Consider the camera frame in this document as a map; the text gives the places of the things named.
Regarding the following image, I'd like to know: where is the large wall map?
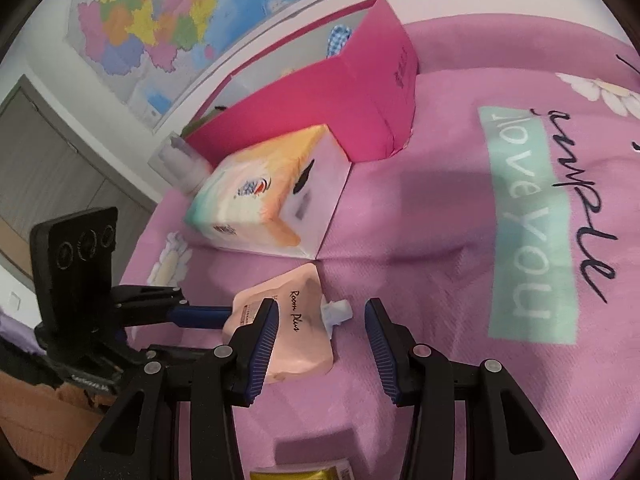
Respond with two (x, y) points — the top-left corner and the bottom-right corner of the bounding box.
(62, 0), (333, 133)

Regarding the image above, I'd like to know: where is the pink printed bed sheet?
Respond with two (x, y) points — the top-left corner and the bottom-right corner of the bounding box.
(120, 5), (640, 480)

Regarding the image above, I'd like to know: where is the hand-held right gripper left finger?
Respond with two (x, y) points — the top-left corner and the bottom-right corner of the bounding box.
(65, 297), (280, 480)

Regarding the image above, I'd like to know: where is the person's left forearm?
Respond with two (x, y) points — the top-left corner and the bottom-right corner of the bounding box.
(0, 370), (118, 480)

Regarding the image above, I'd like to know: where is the pink cardboard box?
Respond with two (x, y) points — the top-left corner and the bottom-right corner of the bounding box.
(182, 0), (418, 166)

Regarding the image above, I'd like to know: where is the pastel tissue pack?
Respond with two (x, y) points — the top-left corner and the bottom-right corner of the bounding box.
(185, 124), (353, 262)

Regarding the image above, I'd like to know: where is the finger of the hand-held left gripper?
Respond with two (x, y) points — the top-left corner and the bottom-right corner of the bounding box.
(107, 285), (235, 330)
(126, 341), (217, 365)

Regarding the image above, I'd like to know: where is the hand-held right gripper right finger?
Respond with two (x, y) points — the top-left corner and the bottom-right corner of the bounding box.
(364, 297), (583, 480)

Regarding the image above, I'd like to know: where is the grey wardrobe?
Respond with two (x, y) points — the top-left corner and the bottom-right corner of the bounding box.
(0, 75), (156, 281)

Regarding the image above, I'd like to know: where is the purple cloth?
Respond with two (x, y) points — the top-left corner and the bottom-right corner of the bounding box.
(0, 310), (41, 356)

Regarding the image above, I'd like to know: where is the gold packet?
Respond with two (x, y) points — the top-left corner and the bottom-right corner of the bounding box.
(248, 457), (353, 480)

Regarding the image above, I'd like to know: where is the blue checked cloth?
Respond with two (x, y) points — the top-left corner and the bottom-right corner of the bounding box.
(325, 25), (353, 58)

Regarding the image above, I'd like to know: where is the pink spout pouch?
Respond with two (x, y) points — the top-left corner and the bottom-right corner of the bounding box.
(221, 262), (353, 385)

